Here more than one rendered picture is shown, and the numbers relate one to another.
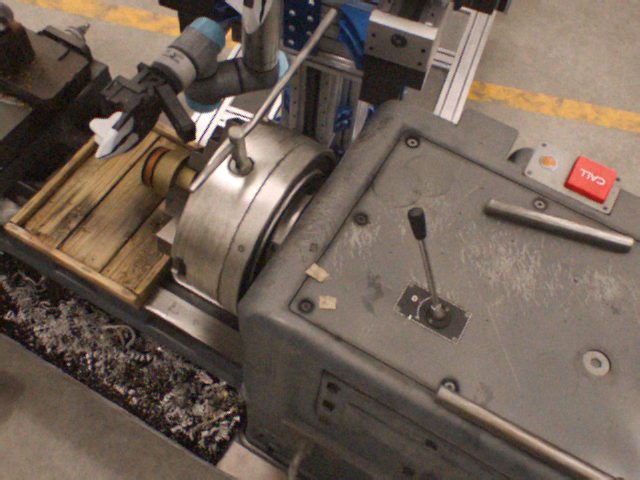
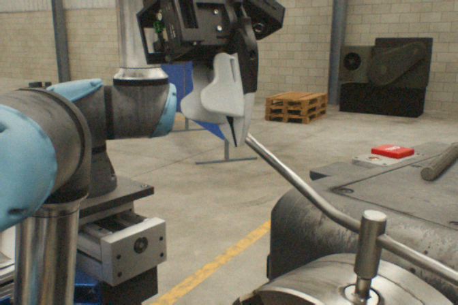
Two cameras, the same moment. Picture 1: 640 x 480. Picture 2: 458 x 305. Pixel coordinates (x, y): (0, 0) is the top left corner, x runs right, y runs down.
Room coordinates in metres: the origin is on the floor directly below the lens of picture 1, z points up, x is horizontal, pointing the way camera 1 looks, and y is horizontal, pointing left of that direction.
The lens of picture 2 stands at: (0.52, 0.54, 1.48)
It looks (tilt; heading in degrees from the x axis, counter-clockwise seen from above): 14 degrees down; 298
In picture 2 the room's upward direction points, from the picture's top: straight up
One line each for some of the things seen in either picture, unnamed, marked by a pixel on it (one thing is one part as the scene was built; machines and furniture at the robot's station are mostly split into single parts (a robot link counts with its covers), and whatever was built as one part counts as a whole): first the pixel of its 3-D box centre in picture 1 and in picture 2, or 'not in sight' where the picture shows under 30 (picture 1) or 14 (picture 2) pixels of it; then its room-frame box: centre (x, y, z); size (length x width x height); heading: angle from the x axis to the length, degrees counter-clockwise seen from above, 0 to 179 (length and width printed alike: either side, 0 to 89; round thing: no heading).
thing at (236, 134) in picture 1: (239, 154); (365, 269); (0.59, 0.14, 1.26); 0.02 x 0.02 x 0.12; 62
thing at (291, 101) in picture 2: not in sight; (296, 106); (3.35, -7.73, 0.22); 1.25 x 0.86 x 0.44; 88
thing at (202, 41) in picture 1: (196, 48); not in sight; (0.96, 0.30, 1.07); 0.11 x 0.08 x 0.09; 157
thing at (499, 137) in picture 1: (481, 140); (341, 178); (0.69, -0.22, 1.24); 0.09 x 0.08 x 0.03; 67
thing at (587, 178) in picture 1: (589, 180); (392, 152); (0.63, -0.37, 1.26); 0.06 x 0.06 x 0.02; 67
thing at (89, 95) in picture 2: not in sight; (78, 111); (1.23, -0.14, 1.33); 0.13 x 0.12 x 0.14; 43
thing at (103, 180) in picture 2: not in sight; (80, 165); (1.23, -0.13, 1.21); 0.15 x 0.15 x 0.10
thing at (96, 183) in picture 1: (130, 200); not in sight; (0.71, 0.40, 0.89); 0.36 x 0.30 x 0.04; 157
